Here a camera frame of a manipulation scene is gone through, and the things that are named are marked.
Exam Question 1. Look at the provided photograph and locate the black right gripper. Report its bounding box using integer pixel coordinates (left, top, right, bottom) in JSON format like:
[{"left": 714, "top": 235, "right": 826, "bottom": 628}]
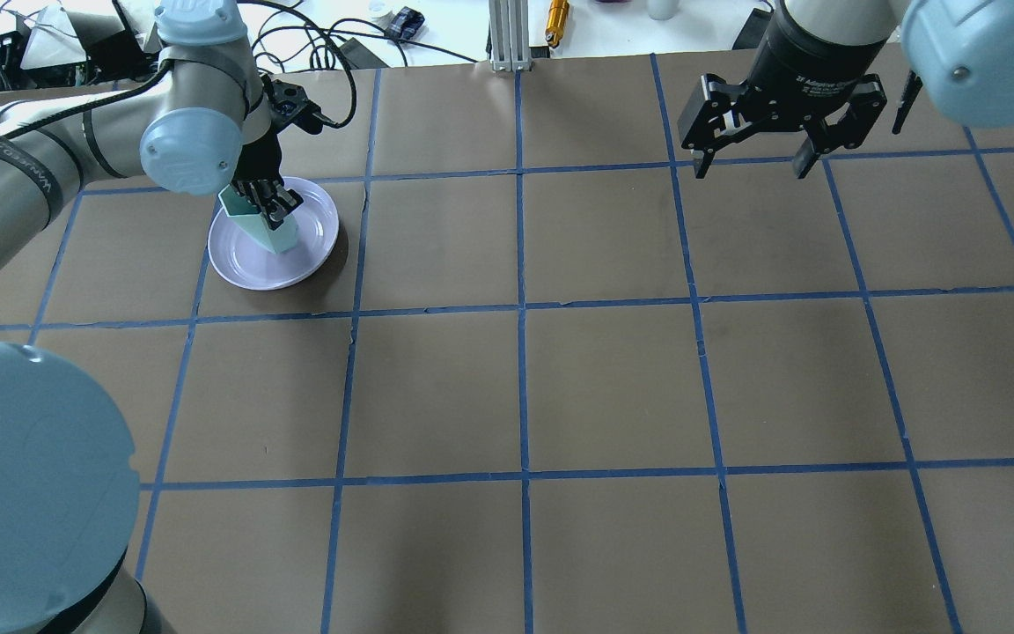
[{"left": 679, "top": 1, "right": 898, "bottom": 180}]

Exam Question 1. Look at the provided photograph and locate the lavender round plate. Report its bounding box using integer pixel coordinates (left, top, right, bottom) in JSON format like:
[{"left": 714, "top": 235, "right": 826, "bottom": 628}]
[{"left": 208, "top": 177, "right": 341, "bottom": 291}]

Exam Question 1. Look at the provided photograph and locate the aluminium frame post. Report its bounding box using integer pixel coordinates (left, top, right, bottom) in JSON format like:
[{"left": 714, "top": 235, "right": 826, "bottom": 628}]
[{"left": 488, "top": 0, "right": 533, "bottom": 73}]

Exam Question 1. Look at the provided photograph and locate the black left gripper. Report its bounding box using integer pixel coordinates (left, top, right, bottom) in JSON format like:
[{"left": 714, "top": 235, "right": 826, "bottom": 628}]
[{"left": 228, "top": 128, "right": 303, "bottom": 232}]

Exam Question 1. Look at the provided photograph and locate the mint green faceted cup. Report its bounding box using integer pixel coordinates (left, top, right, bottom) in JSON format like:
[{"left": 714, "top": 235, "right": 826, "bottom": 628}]
[{"left": 217, "top": 186, "right": 299, "bottom": 255}]

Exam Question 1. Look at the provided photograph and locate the black power adapter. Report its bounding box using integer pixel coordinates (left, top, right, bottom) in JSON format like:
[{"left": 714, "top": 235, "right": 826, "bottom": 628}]
[{"left": 338, "top": 36, "right": 390, "bottom": 70}]

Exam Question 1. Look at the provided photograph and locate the yellow brass cylinder tool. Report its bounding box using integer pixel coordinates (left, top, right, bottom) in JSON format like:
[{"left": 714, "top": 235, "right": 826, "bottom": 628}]
[{"left": 544, "top": 0, "right": 571, "bottom": 48}]

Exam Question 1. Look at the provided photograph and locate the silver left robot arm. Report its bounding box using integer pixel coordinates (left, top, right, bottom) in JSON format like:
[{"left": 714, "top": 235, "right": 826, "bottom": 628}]
[{"left": 0, "top": 1, "right": 301, "bottom": 633}]

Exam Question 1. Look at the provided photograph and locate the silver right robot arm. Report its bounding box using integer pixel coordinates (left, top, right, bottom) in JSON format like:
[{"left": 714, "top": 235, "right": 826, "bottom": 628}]
[{"left": 679, "top": 1, "right": 1014, "bottom": 178}]

